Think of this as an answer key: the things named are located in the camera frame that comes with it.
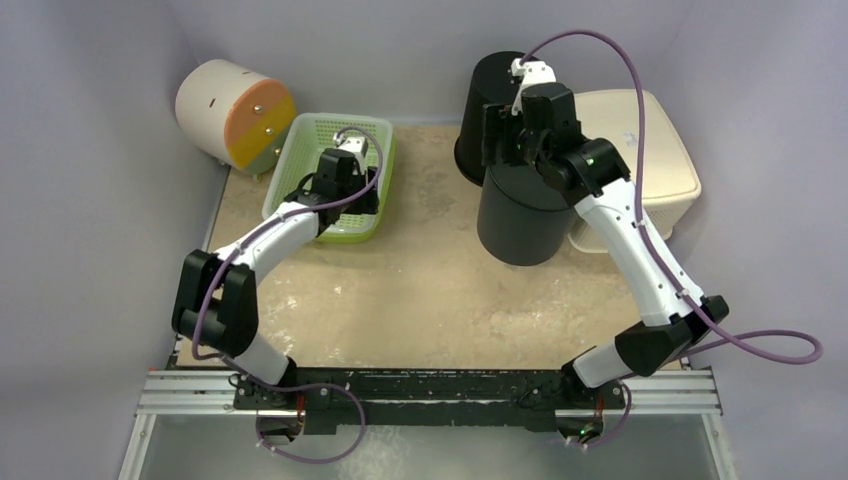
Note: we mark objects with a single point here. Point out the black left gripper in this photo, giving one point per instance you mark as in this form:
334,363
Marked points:
366,204

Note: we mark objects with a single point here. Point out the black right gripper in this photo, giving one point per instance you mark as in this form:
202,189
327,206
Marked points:
500,132

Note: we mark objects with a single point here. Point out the white perforated basket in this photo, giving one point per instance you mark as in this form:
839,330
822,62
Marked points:
309,135

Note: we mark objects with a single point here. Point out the large black plastic bin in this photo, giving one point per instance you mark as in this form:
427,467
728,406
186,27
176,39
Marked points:
491,83

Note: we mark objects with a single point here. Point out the dark blue bin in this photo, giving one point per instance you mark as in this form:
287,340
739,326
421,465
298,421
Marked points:
521,221

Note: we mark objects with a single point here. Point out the cream perforated plastic basket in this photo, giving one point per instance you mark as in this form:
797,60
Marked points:
670,183

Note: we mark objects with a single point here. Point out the green and white tray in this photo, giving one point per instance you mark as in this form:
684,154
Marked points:
375,157

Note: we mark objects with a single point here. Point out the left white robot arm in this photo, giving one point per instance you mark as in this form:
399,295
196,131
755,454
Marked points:
216,303

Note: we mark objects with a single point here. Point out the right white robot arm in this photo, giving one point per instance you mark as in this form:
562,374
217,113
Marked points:
673,311

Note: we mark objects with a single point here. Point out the white drum with coloured drawers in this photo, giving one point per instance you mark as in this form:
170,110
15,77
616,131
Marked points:
236,115

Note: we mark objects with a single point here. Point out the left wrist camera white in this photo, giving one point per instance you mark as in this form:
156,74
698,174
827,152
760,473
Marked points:
355,144

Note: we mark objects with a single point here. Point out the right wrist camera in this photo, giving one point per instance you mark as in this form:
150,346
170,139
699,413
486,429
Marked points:
528,73

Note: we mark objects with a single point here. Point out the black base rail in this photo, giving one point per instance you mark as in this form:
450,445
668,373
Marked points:
326,422

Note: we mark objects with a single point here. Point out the aluminium frame rail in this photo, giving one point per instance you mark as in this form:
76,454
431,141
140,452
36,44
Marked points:
209,392

